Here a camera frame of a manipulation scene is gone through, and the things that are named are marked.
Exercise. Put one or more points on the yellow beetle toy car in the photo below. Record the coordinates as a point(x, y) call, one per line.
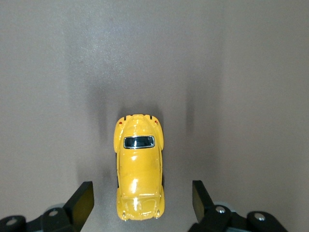
point(138, 169)

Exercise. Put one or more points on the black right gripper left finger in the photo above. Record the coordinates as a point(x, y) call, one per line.
point(79, 205)

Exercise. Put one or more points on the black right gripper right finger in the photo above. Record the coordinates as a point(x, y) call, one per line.
point(202, 203)

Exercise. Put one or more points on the brown table mat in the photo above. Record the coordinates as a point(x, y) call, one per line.
point(217, 72)

